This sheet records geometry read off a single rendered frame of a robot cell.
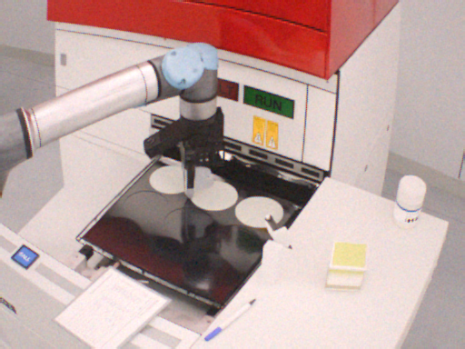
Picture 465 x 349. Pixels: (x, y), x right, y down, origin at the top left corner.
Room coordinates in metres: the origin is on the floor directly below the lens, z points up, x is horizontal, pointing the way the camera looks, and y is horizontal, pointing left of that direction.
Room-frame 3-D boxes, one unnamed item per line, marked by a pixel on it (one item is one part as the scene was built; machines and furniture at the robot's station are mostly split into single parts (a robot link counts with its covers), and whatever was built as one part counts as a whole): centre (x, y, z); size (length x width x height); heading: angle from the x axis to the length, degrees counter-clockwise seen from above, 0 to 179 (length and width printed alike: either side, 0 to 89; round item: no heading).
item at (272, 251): (0.92, -0.08, 1.03); 0.06 x 0.04 x 0.13; 153
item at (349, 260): (0.90, -0.22, 1.00); 0.07 x 0.07 x 0.07; 81
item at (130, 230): (1.13, 0.09, 0.90); 0.34 x 0.34 x 0.01; 63
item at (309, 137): (1.42, 0.16, 1.02); 0.82 x 0.03 x 0.40; 63
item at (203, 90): (1.22, 0.08, 1.21); 0.09 x 0.08 x 0.11; 122
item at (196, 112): (1.22, 0.07, 1.13); 0.08 x 0.08 x 0.05
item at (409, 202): (1.08, -0.38, 1.01); 0.07 x 0.07 x 0.10
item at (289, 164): (1.33, 0.00, 0.96); 0.44 x 0.01 x 0.02; 63
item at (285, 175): (1.33, 0.00, 0.89); 0.44 x 0.02 x 0.10; 63
